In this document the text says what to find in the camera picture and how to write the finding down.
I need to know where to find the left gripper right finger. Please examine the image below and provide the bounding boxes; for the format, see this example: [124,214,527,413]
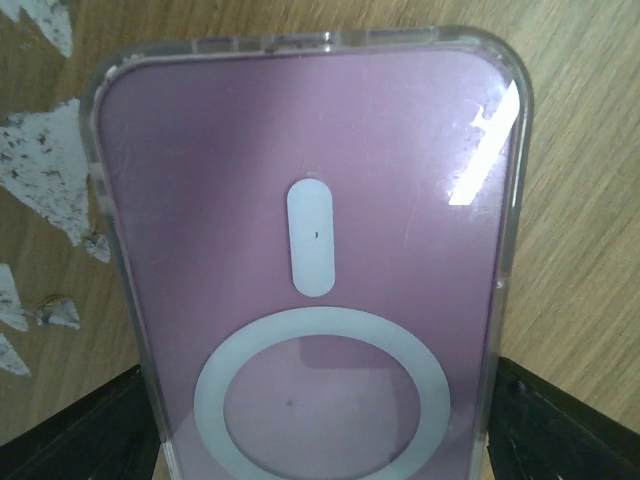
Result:
[488,357,639,480]

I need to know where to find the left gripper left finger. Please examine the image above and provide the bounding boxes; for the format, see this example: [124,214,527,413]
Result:
[1,365,160,479]

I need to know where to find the purple phone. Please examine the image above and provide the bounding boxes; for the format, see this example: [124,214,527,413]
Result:
[79,26,533,479]

